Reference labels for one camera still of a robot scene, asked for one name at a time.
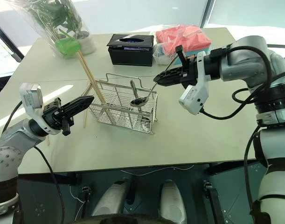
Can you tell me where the white rounded shell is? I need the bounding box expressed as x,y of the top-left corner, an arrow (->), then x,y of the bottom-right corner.
92,179 -> 133,217
159,180 -> 188,224

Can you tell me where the green plastic watering can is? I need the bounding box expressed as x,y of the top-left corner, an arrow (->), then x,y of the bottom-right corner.
55,30 -> 82,59

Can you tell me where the green leafy plant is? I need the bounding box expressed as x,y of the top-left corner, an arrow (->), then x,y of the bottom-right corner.
28,0 -> 83,39

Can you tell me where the plant in plastic wrap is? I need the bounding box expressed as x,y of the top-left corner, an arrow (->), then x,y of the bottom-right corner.
7,0 -> 91,60

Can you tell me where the red cloth in bag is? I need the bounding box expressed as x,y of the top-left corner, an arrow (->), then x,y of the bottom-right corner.
153,23 -> 215,66

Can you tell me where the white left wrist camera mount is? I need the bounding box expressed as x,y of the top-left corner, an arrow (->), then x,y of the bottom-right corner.
19,83 -> 64,136

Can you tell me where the black tissue box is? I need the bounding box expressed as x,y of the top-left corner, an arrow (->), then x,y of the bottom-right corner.
106,34 -> 155,67

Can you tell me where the thin white wire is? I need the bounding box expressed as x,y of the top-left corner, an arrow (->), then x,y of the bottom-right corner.
69,185 -> 87,220
120,164 -> 195,176

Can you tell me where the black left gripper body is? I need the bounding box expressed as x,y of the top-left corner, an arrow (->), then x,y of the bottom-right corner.
42,98 -> 75,136

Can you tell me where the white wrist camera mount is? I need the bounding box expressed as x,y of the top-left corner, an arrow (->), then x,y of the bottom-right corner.
19,83 -> 64,136
179,51 -> 210,115

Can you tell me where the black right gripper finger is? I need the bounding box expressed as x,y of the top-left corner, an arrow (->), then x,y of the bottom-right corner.
156,73 -> 183,86
153,65 -> 183,82

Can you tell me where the metal spoon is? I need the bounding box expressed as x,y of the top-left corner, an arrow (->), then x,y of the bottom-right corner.
130,80 -> 152,133
130,56 -> 179,108

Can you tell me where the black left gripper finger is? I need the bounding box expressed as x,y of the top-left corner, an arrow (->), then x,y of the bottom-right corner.
62,95 -> 94,112
63,99 -> 94,117

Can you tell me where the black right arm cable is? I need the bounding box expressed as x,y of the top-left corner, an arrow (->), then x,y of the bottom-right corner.
199,45 -> 272,217

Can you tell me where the silver wire basket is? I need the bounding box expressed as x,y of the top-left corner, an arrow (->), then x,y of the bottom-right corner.
89,73 -> 159,135

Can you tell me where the pink tissue pack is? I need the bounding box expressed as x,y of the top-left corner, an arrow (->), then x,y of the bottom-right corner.
155,24 -> 212,51

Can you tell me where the black metal bar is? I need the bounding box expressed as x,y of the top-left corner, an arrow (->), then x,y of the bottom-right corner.
0,20 -> 25,63

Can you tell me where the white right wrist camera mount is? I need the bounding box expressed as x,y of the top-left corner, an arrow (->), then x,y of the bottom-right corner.
179,51 -> 210,115

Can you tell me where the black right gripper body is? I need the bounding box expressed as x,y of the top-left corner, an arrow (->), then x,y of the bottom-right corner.
175,46 -> 200,91

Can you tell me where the white plant pot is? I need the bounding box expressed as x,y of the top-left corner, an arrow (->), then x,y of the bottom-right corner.
76,35 -> 97,56

